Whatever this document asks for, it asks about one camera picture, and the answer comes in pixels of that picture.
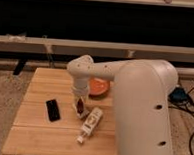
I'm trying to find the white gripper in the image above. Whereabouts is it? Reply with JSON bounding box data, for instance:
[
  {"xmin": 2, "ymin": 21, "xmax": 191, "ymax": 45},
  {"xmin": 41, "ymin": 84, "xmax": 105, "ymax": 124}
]
[{"xmin": 72, "ymin": 78, "xmax": 90, "ymax": 112}]

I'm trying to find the white plastic bottle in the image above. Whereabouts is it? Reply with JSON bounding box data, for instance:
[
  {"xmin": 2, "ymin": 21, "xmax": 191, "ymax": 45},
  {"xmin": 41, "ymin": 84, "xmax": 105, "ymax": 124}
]
[{"xmin": 77, "ymin": 107, "xmax": 103, "ymax": 144}]

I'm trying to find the blue power adapter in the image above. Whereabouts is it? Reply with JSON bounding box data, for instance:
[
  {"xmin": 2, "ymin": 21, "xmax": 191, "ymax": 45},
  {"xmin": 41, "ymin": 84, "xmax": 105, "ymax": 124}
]
[{"xmin": 168, "ymin": 87, "xmax": 188, "ymax": 103}]

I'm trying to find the wooden table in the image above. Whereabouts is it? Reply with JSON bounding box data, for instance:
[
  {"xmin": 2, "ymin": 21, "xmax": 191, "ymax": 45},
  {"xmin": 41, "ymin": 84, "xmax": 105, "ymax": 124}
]
[{"xmin": 2, "ymin": 68, "xmax": 117, "ymax": 155}]

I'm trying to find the orange plate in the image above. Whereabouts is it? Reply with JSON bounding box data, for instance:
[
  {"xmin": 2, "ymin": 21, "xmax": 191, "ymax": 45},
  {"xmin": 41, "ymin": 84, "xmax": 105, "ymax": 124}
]
[{"xmin": 89, "ymin": 78, "xmax": 110, "ymax": 97}]

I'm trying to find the black phone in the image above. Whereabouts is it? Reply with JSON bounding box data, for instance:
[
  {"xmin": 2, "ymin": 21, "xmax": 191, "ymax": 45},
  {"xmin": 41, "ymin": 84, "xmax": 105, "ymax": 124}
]
[{"xmin": 46, "ymin": 99, "xmax": 61, "ymax": 122}]

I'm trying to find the black cable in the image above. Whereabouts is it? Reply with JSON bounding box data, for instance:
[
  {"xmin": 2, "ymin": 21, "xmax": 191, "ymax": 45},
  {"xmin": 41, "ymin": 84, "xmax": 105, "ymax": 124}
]
[{"xmin": 164, "ymin": 73, "xmax": 194, "ymax": 155}]

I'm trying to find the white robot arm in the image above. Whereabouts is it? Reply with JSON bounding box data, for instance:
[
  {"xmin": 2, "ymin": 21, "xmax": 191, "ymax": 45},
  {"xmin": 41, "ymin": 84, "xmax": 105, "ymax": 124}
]
[{"xmin": 67, "ymin": 55, "xmax": 178, "ymax": 155}]

